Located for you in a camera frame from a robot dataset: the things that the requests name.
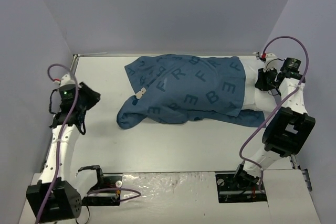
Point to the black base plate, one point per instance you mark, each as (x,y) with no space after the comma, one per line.
(230,192)
(105,192)

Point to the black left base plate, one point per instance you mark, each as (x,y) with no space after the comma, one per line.
(105,192)

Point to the blue letter print pillowcase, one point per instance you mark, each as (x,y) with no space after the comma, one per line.
(174,89)

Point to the white pillow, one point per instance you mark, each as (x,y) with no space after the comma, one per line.
(254,99)

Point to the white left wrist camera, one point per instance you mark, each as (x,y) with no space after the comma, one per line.
(65,80)

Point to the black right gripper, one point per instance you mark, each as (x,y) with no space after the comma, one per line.
(262,82)

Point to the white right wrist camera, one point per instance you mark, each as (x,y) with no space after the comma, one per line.
(270,62)

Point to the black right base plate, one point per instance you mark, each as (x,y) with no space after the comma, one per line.
(230,192)

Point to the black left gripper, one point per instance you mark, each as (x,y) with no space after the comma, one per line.
(89,96)

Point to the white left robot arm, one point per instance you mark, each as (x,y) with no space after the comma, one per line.
(55,196)

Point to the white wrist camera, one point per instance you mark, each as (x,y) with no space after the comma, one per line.
(270,62)
(65,80)

